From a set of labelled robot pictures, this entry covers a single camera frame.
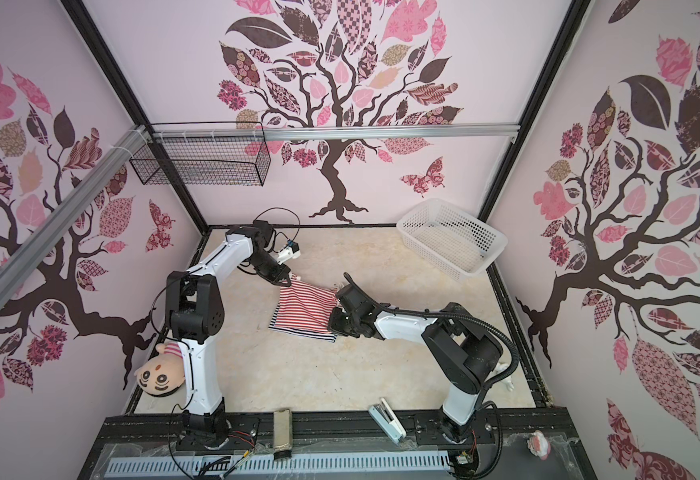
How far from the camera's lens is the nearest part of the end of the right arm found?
0.67 meters

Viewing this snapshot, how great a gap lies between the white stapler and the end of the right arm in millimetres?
203

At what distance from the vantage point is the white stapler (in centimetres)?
73
